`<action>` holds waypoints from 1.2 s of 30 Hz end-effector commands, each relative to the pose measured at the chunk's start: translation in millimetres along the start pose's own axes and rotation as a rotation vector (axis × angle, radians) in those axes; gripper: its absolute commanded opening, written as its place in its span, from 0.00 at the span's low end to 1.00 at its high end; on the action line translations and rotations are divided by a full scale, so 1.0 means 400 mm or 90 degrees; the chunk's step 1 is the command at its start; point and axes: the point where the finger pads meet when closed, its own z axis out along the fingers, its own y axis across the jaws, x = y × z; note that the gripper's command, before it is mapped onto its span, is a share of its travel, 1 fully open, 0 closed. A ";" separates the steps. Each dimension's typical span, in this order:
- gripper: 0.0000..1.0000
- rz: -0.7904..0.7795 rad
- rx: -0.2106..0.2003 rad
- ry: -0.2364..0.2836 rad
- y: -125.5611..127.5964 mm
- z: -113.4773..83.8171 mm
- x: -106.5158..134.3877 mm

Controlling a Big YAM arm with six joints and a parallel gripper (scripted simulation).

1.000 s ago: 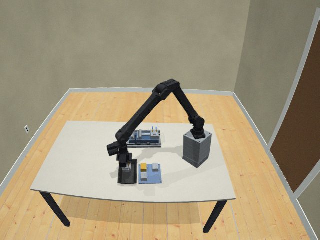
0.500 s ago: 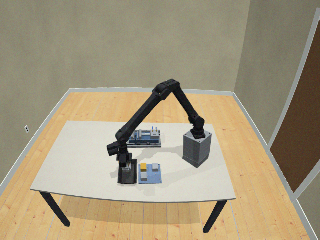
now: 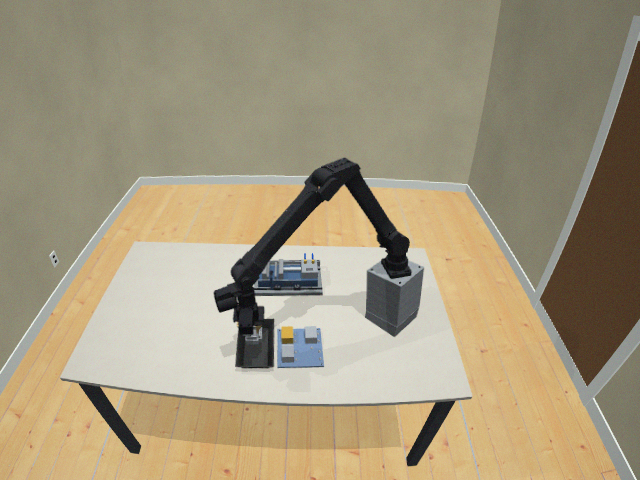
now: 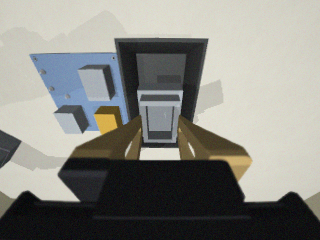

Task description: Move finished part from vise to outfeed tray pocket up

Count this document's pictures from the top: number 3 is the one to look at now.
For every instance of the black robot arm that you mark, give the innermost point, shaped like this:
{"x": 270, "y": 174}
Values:
{"x": 331, "y": 176}

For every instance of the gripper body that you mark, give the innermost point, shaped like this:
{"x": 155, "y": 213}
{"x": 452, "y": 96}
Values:
{"x": 260, "y": 318}

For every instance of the yellow block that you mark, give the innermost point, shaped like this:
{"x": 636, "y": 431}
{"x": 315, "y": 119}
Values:
{"x": 287, "y": 334}

